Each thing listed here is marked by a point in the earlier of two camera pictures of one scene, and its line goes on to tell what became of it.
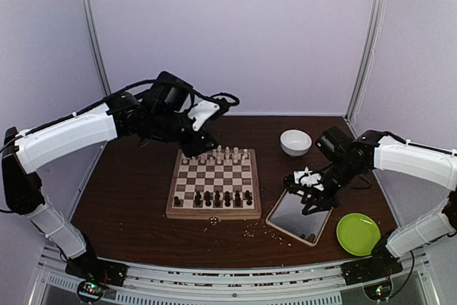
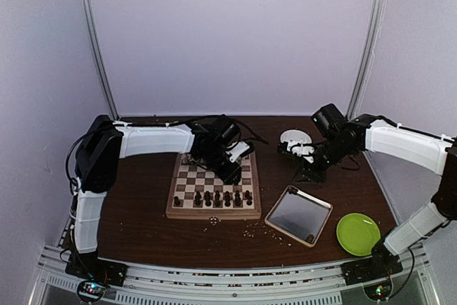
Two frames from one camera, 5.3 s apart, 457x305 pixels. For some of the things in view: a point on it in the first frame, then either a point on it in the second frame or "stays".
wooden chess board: (222, 183) stays
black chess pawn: (208, 202) stays
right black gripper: (325, 202) → (315, 176)
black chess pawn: (198, 198) stays
